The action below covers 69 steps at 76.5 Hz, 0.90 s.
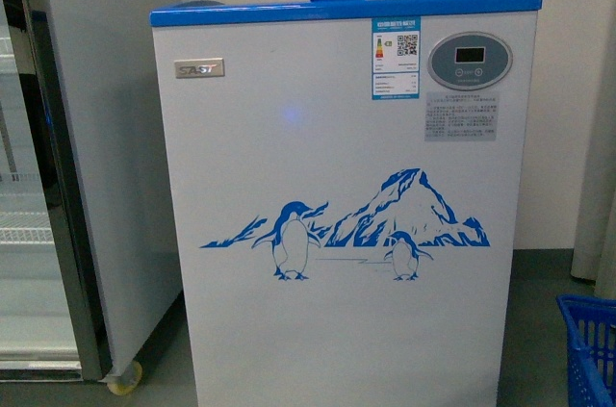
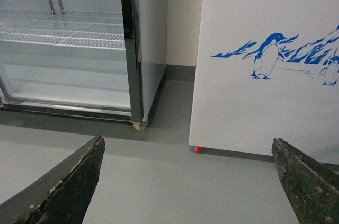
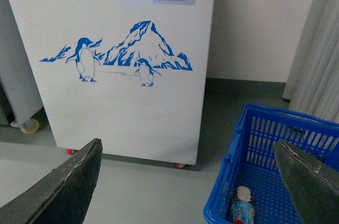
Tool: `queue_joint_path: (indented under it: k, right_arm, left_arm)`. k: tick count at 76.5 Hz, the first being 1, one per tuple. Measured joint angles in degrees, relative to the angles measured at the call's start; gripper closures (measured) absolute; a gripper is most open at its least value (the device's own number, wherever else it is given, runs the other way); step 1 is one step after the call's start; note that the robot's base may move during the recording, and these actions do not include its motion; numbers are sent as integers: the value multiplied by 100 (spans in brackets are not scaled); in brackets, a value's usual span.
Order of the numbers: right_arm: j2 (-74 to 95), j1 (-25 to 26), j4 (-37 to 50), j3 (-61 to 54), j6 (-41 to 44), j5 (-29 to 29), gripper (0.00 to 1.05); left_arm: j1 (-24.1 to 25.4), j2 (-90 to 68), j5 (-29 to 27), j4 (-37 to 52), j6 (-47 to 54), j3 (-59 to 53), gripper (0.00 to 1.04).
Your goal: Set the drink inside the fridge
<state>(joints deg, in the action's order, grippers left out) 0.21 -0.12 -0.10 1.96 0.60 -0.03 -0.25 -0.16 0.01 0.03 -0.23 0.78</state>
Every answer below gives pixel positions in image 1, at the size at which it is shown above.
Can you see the tall glass-door display fridge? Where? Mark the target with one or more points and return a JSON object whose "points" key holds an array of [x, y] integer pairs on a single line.
{"points": [[80, 108]]}

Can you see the yellow fridge caster wheel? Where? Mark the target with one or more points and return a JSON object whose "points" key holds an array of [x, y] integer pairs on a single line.
{"points": [[128, 381]]}

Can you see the white chest freezer blue rim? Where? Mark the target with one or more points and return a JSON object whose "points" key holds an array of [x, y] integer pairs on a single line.
{"points": [[330, 255]]}

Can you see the silver brand logo plate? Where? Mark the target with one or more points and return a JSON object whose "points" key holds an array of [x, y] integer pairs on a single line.
{"points": [[199, 68]]}

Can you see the grey instruction text sticker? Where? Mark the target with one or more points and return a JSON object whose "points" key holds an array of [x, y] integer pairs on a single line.
{"points": [[461, 116]]}

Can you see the energy rating label sticker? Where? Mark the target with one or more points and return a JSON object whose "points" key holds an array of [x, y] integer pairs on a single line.
{"points": [[396, 43]]}

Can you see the oval temperature control panel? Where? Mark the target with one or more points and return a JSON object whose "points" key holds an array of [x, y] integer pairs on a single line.
{"points": [[469, 61]]}

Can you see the blue plastic shopping basket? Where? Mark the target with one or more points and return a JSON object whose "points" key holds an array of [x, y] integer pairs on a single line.
{"points": [[590, 325]]}

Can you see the white wire fridge shelf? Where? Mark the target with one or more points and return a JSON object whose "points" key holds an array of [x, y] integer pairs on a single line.
{"points": [[24, 214]]}

